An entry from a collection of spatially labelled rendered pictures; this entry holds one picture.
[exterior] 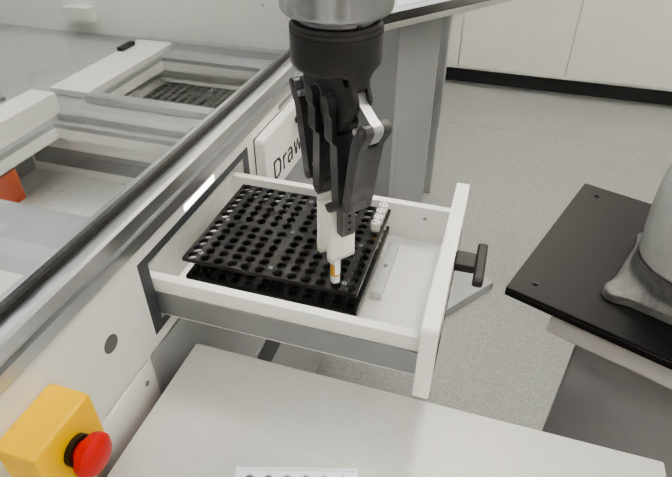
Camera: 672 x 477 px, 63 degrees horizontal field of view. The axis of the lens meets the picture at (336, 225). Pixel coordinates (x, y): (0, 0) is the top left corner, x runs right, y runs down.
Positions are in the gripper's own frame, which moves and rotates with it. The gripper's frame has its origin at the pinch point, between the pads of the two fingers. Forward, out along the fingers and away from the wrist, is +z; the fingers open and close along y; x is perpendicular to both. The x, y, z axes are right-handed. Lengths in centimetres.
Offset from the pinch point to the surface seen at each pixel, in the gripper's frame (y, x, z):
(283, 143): 38.3, -13.0, 11.9
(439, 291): -7.0, -8.6, 7.7
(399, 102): 76, -68, 32
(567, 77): 154, -254, 88
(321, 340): -0.9, 2.5, 14.7
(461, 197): 5.3, -22.9, 7.7
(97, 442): -3.3, 26.6, 11.3
